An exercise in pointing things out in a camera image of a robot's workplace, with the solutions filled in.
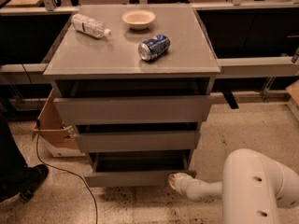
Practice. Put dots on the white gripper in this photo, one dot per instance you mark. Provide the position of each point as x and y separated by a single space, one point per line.
182 182

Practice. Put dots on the grey bottom drawer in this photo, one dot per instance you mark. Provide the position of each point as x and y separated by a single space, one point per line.
137 168

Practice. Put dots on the grey drawer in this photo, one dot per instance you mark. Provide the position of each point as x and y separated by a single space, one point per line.
137 141
133 110
137 168

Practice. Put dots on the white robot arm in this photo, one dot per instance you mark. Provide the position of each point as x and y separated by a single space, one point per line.
253 188

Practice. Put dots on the grey middle drawer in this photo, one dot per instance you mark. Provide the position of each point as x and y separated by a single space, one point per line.
137 141

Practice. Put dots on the grey drawer cabinet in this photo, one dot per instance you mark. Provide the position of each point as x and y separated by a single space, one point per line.
84 67

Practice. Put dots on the grey top drawer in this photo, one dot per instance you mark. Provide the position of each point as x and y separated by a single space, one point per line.
133 110

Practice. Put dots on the brown cardboard box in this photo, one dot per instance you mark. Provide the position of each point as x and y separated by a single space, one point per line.
59 137

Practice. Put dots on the blue soda can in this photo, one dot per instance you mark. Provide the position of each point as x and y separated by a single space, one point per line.
154 47

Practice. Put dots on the black shoe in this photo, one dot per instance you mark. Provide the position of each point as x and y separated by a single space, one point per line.
23 183

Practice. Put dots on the dark trouser leg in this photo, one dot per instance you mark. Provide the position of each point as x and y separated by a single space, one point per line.
12 162

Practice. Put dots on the white paper bowl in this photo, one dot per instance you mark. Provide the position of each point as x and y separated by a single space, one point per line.
138 19

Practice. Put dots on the clear plastic water bottle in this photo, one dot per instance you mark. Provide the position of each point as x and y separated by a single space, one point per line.
90 26

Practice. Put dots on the grey metal railing frame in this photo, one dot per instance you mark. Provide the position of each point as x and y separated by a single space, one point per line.
231 68

